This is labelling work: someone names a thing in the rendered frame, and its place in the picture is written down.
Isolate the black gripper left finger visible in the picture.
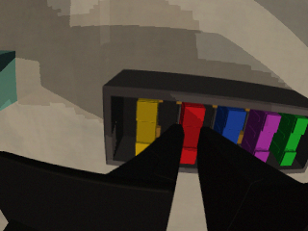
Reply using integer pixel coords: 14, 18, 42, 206
0, 123, 185, 231

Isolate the dark grey fuse block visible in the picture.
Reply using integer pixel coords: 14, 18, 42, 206
103, 69, 308, 174

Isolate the blue fuse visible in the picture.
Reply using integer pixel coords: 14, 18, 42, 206
212, 105, 246, 143

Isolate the yellow fuse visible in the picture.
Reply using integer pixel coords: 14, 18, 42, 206
136, 99, 158, 155

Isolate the red fuse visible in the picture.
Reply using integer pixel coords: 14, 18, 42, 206
178, 103, 205, 165

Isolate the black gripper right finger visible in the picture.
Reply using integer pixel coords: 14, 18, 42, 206
196, 126, 308, 231

